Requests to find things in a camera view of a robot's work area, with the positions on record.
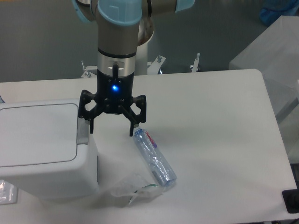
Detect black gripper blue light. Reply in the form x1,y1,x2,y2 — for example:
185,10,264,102
78,70,147,137

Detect white trash can lid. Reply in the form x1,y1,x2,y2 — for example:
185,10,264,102
0,104,78,167

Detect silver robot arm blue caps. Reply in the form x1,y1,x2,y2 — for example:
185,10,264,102
72,0,194,136

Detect white trash can body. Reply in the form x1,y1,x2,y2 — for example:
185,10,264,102
0,98,100,200

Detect crumpled clear plastic wrapper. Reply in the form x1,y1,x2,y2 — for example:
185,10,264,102
109,171,164,206

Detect clear plastic water bottle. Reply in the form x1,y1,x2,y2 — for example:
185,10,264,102
133,128,177,187

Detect clear plastic bag lower left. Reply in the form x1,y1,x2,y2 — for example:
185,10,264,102
0,180,18,205

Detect blue bag top right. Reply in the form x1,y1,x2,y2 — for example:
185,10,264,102
259,0,299,27

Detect black device at table edge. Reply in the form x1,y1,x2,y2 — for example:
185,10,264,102
282,189,299,214

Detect white metal base frame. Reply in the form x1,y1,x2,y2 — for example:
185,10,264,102
81,52,200,78

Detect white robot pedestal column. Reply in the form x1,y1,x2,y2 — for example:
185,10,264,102
134,18,155,77

